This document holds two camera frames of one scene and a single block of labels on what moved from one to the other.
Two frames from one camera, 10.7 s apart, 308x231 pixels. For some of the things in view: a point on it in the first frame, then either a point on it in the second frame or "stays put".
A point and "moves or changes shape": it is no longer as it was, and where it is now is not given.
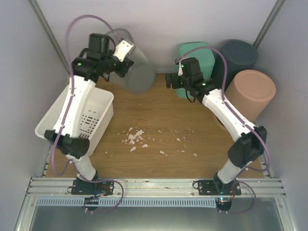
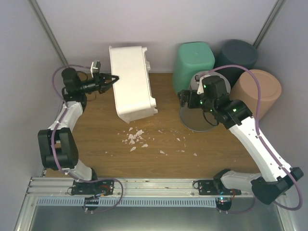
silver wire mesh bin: (140, 76) → (194, 119)
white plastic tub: (97, 113) → (133, 91)
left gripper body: (121, 71) → (101, 89)
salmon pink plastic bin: (249, 92) moves or changes shape
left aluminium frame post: (34, 6) stays put
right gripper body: (175, 83) → (192, 104)
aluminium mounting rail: (154, 187) stays put
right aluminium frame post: (275, 11) stays put
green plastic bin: (203, 52) stays put
